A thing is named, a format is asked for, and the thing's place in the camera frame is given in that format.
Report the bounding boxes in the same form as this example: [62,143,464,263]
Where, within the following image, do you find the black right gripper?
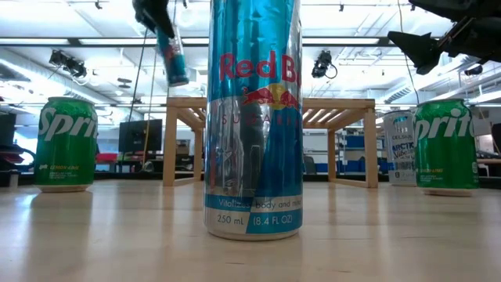
[387,0,501,75]

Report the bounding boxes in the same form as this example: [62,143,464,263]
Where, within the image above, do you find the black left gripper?
[132,0,176,40]

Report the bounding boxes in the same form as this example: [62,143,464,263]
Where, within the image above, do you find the blue silver Red Bull can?
[156,27,190,87]
[203,0,305,241]

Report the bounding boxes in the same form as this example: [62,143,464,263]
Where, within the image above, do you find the white Celsius can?
[382,110,418,187]

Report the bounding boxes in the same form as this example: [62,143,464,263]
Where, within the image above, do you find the green Sprite can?
[34,96,99,193]
[413,98,481,197]

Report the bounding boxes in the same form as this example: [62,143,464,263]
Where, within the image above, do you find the wooden slatted shelf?
[162,96,380,189]

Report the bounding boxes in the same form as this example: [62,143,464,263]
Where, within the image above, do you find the black ceiling-mounted device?
[312,49,338,79]
[49,49,88,78]

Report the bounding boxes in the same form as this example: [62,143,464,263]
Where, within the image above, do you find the black computer monitor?
[118,119,164,154]

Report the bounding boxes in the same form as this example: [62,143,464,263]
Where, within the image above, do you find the black aluminium table frame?
[0,170,501,190]

